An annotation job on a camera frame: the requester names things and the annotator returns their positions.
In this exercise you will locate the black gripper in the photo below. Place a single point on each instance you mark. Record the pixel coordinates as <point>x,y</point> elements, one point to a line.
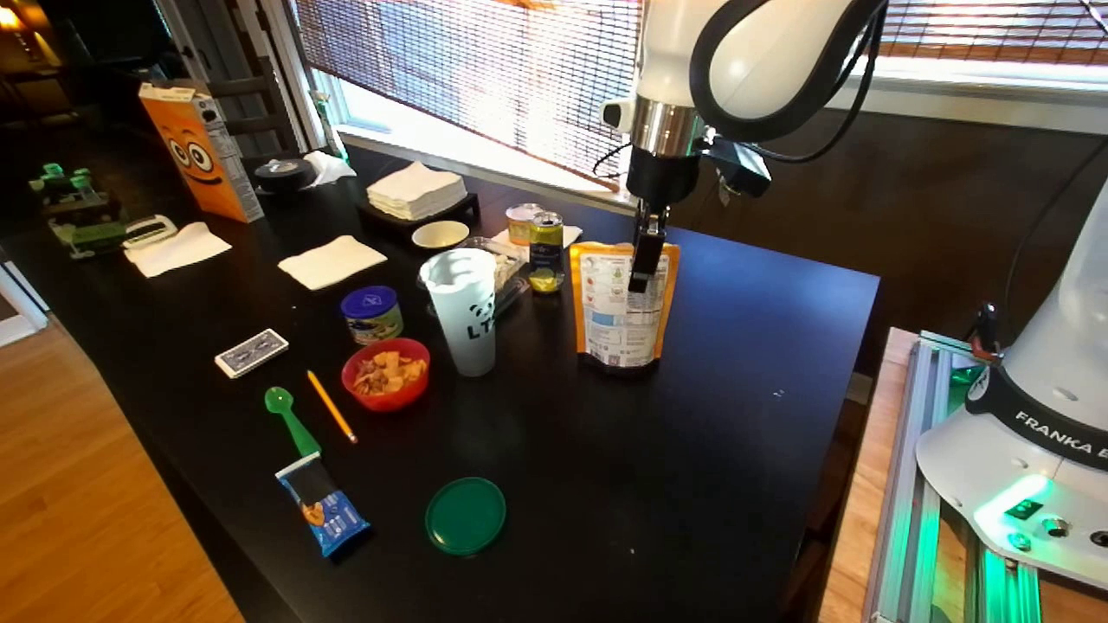
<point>663,179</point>

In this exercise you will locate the white orange snack packet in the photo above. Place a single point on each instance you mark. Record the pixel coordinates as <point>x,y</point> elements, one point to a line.
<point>606,318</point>

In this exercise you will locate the white plastic cup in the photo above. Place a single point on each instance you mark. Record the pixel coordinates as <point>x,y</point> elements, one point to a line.
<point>466,318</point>

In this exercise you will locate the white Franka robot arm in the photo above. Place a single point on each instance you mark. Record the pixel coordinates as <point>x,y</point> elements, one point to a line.
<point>1040,463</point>

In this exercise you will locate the dark bottle with yellow liquid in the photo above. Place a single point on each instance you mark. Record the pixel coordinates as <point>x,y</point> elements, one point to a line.
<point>546,260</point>

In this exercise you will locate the clear plastic food container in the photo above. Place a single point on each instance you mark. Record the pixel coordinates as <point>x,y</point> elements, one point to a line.
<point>509,277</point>

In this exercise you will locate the small white bowl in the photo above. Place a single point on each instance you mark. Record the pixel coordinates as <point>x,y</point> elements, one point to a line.
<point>439,237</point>

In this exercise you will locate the stack of white napkins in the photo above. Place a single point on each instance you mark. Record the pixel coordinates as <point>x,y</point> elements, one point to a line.
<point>418,192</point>

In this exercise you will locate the window blinds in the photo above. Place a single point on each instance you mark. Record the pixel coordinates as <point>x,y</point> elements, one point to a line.
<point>463,72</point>

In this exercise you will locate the small jar with blue lid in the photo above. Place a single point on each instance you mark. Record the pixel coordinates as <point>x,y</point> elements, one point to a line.
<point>371,314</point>

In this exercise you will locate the red bowl with snacks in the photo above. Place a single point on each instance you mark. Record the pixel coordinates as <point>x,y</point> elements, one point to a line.
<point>384,380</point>

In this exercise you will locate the green round lid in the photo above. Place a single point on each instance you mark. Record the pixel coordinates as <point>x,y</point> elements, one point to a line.
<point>466,516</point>

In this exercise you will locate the white cloth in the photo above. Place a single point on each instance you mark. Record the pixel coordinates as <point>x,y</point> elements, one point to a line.
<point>333,167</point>

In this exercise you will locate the red black clamp knob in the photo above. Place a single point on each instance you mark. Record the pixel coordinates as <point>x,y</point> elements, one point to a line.
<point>984,335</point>

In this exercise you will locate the yellow pencil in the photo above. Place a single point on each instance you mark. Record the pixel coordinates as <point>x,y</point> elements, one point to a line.
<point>330,405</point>

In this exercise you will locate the black round object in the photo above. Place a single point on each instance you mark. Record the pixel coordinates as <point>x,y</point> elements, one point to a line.
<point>280,173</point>

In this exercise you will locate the green plastic spoon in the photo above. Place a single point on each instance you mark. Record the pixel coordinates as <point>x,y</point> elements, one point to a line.
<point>288,419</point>

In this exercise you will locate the small white card box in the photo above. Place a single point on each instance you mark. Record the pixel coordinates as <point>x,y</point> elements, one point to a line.
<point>250,353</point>

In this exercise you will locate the blue snack bar wrapper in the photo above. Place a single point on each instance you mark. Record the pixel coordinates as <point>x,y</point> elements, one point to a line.
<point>325,507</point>

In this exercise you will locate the grey step ladder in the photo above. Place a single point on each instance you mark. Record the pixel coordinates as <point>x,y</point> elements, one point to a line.
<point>242,72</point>

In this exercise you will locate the orange cereal box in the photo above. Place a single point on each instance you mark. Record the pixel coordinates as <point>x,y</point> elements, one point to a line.
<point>196,157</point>

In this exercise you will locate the green and white stapler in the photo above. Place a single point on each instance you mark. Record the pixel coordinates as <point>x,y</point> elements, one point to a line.
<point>98,235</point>

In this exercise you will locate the green toy figures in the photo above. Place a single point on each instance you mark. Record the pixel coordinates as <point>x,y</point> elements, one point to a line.
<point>70,192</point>

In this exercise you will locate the white framed board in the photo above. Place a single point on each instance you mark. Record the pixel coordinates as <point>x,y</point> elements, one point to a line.
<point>18,307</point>

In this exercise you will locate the glowing lamp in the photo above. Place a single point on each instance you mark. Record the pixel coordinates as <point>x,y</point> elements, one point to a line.
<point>15,23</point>

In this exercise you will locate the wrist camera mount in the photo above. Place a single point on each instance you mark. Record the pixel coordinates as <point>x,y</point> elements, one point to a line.
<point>738,167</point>

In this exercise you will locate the aluminium profile frame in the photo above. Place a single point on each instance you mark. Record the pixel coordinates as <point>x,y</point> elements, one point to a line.
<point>912,521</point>

